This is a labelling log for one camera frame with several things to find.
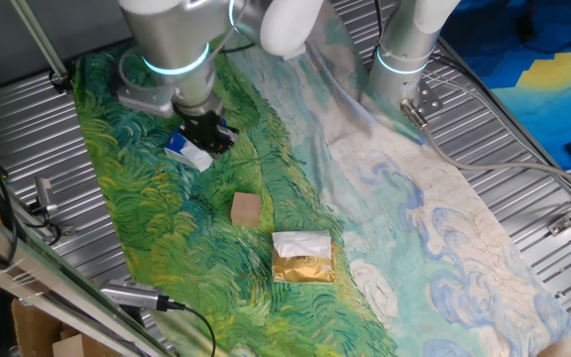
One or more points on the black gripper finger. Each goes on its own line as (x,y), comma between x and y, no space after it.
(201,143)
(226,141)

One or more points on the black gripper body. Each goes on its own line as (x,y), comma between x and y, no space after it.
(201,121)

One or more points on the small wooden block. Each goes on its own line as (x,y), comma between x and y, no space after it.
(246,209)

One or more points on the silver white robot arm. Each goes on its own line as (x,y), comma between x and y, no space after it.
(176,35)

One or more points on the blue tissue pack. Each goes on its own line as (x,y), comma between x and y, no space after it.
(186,154)

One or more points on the painted landscape cloth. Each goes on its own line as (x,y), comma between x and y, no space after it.
(176,238)

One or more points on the gold tissue pack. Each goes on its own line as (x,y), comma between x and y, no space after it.
(304,263)

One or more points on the grey green stand pole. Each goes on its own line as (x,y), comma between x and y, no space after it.
(37,37)

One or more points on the brown cardboard box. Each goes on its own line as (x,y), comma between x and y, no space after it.
(37,332)

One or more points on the blue yellow cloth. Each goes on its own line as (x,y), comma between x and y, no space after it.
(548,74)

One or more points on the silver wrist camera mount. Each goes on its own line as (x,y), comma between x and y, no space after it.
(144,99)

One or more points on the small silver camera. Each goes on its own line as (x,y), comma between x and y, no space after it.
(45,196)

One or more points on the silver camera with heat fins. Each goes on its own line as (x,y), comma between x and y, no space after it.
(132,295)

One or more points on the metal base bracket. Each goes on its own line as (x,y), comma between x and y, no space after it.
(426,99)

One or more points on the aluminium frame beam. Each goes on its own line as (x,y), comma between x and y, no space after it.
(33,273)

